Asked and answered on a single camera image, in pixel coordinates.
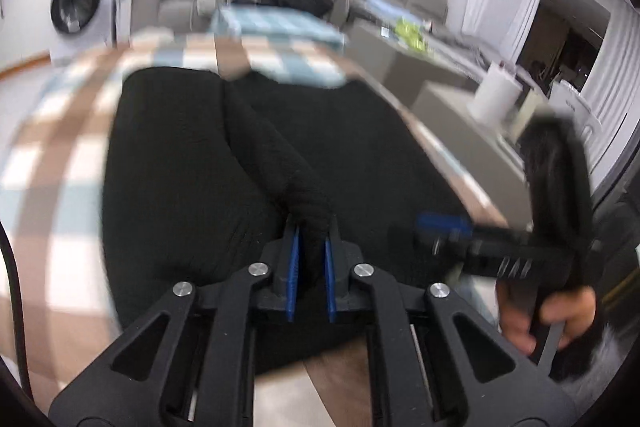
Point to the green toy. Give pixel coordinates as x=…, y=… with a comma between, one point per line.
x=410, y=34

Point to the grey sofa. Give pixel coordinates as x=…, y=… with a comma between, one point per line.
x=180, y=16

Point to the black knit garment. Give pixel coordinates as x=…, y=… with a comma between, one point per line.
x=202, y=173

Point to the person right hand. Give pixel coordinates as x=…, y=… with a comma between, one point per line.
x=576, y=309

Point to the checkered brown blue tablecloth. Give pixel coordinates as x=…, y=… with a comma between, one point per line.
x=51, y=187

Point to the white paper roll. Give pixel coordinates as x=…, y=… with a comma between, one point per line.
x=495, y=96

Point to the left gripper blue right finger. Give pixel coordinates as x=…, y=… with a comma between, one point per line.
x=339, y=259

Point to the grey cube ottoman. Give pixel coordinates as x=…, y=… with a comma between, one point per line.
x=402, y=72

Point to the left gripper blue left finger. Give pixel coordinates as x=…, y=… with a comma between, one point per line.
x=285, y=271

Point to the teal checkered cloth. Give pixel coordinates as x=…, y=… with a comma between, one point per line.
x=274, y=24

